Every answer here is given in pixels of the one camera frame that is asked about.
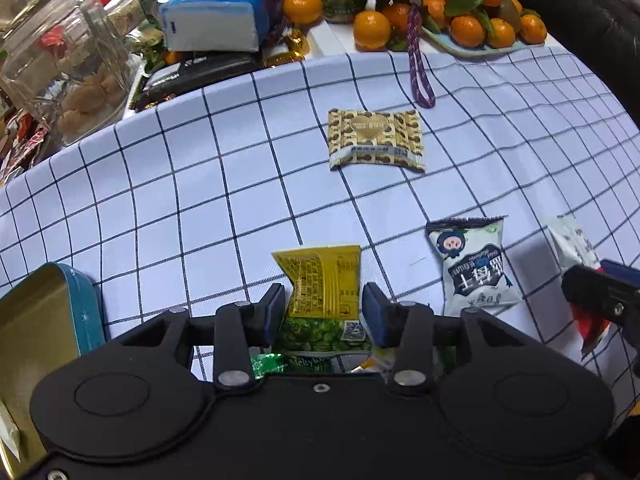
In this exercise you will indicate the black pouch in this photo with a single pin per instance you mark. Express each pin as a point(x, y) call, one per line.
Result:
point(200, 72)

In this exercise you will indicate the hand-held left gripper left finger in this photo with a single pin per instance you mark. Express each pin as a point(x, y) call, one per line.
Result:
point(274, 311)

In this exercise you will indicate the pale green plate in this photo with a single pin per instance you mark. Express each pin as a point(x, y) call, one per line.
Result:
point(475, 49)

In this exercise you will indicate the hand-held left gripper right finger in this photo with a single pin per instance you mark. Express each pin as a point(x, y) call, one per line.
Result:
point(372, 316)

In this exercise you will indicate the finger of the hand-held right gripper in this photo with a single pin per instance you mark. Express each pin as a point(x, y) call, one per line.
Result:
point(600, 295)
point(622, 272)

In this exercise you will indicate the single tangerine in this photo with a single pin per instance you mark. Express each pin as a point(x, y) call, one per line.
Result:
point(372, 30)
point(302, 7)

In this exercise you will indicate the blue tissue pack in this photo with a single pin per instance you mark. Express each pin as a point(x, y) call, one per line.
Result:
point(215, 15)

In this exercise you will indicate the gold patterned snack packet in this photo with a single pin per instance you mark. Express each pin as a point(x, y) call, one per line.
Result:
point(375, 140)

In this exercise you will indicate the gold tin tray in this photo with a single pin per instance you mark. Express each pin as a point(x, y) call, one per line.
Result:
point(40, 320)

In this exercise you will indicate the white blue snack packet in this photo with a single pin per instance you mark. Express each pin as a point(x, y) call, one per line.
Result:
point(470, 270)

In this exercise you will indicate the green foil candy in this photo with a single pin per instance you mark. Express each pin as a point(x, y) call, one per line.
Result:
point(265, 364)

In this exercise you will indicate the black leather sofa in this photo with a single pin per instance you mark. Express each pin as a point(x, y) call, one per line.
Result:
point(575, 15)

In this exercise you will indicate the yellow green snack packet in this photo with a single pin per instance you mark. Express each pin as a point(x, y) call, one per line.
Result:
point(320, 280)

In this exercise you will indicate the heap of red snack packets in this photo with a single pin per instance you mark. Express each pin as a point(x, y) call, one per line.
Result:
point(17, 145)

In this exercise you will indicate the white red snack packet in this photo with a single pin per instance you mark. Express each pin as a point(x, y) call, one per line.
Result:
point(575, 245)

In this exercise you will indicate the checked tablecloth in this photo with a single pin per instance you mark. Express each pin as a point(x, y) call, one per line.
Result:
point(200, 185)

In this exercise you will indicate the glass jar with biscuits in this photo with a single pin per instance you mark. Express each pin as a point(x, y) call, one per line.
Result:
point(65, 70)

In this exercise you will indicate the gold foil chocolate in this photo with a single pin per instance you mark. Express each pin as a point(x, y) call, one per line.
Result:
point(280, 58)
point(296, 40)

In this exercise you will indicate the pile of leafy tangerines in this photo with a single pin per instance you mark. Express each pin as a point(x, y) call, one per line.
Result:
point(470, 5)

